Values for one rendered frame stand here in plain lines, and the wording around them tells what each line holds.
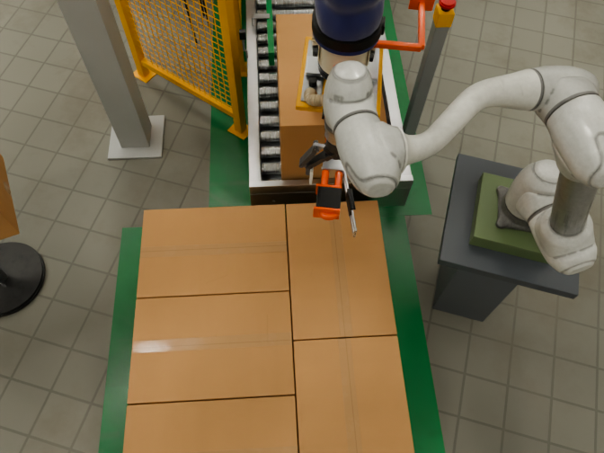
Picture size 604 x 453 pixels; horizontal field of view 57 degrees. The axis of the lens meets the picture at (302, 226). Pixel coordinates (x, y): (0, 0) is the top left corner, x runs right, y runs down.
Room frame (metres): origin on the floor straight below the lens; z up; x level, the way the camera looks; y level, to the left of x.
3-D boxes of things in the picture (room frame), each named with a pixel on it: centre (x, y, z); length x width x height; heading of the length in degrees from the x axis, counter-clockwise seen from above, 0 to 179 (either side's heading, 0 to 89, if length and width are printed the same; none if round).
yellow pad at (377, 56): (1.41, -0.21, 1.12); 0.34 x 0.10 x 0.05; 176
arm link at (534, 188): (1.05, -0.81, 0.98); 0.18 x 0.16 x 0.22; 16
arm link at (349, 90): (0.81, -0.09, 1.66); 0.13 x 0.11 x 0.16; 16
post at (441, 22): (1.91, -0.56, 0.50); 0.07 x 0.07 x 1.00; 6
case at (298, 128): (1.62, -0.08, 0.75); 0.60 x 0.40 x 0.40; 5
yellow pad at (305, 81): (1.42, -0.02, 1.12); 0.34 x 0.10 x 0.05; 176
